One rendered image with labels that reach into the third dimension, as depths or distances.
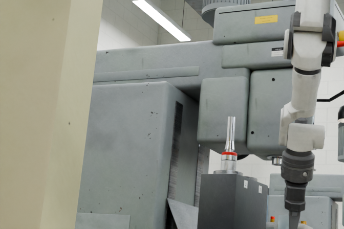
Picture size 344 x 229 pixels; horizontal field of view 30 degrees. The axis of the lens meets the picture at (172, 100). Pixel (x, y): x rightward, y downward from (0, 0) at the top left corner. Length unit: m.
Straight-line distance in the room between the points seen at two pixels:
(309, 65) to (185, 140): 1.00
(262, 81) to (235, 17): 0.28
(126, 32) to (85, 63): 9.16
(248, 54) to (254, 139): 0.33
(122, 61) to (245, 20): 0.56
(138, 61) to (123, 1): 7.23
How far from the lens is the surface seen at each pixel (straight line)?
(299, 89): 1.67
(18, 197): 0.65
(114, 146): 2.45
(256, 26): 2.46
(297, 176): 1.78
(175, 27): 9.35
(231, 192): 1.87
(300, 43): 1.64
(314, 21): 1.64
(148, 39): 10.46
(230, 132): 1.96
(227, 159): 1.93
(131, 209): 2.37
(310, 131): 1.76
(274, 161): 2.40
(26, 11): 0.71
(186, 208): 2.52
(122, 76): 2.66
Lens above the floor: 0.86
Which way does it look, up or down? 15 degrees up
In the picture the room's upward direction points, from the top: 5 degrees clockwise
